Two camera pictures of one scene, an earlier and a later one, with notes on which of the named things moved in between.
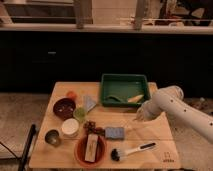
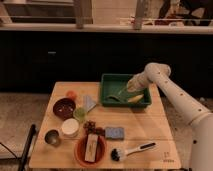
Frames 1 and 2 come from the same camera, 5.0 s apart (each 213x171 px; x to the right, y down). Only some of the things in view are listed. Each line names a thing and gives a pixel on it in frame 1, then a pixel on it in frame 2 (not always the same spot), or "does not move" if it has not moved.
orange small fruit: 72,95 does not move
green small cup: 80,114 does not move
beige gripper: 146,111 → 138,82
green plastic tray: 126,87 does not move
